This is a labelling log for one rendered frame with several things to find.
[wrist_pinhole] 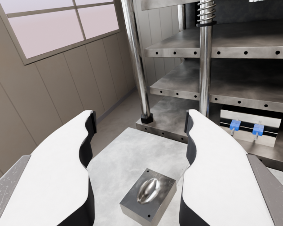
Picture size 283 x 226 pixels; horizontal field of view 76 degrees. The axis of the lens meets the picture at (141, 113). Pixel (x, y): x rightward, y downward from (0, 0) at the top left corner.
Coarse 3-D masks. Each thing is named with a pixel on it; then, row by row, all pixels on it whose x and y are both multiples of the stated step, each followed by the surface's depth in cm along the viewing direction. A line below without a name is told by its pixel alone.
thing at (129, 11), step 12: (132, 0) 95; (132, 12) 96; (180, 12) 145; (132, 24) 99; (180, 24) 150; (132, 36) 102; (132, 48) 106; (144, 84) 117; (144, 96) 121; (144, 108) 126; (144, 120) 130
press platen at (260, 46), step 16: (192, 32) 133; (224, 32) 114; (240, 32) 107; (256, 32) 100; (272, 32) 94; (160, 48) 104; (176, 48) 98; (192, 48) 93; (224, 48) 85; (240, 48) 81; (256, 48) 78; (272, 48) 74
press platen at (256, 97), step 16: (192, 64) 149; (224, 64) 137; (240, 64) 132; (256, 64) 127; (272, 64) 123; (160, 80) 129; (176, 80) 125; (192, 80) 120; (224, 80) 113; (240, 80) 109; (256, 80) 106; (272, 80) 103; (176, 96) 114; (192, 96) 107; (224, 96) 96; (240, 96) 93; (256, 96) 90; (272, 96) 88
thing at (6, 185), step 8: (24, 160) 8; (16, 168) 7; (24, 168) 7; (8, 176) 7; (16, 176) 7; (0, 184) 7; (8, 184) 7; (16, 184) 7; (0, 192) 6; (8, 192) 6; (0, 200) 6; (8, 200) 6; (0, 208) 6; (0, 216) 6
